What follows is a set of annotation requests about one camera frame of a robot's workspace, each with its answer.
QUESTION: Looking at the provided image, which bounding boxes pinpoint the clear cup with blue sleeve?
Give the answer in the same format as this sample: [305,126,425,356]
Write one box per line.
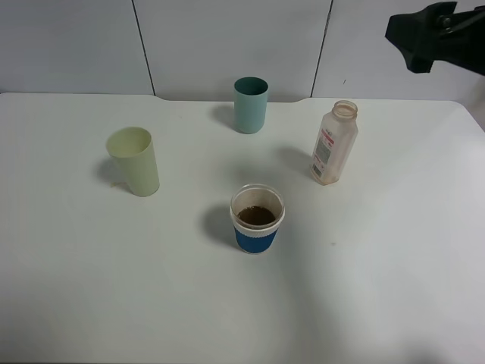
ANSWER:
[230,184,286,254]

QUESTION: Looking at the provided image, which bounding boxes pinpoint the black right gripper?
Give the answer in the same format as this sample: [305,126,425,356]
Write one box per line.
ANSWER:
[385,2,484,76]

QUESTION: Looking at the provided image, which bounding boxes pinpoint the teal plastic cup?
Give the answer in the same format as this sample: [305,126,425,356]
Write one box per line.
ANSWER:
[234,77,268,134]

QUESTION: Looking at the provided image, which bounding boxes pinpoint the light green plastic cup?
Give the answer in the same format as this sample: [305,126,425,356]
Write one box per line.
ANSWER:
[106,127,160,197]

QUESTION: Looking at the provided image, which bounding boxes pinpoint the clear plastic drink bottle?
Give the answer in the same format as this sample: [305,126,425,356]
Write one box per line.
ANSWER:
[311,100,358,185]

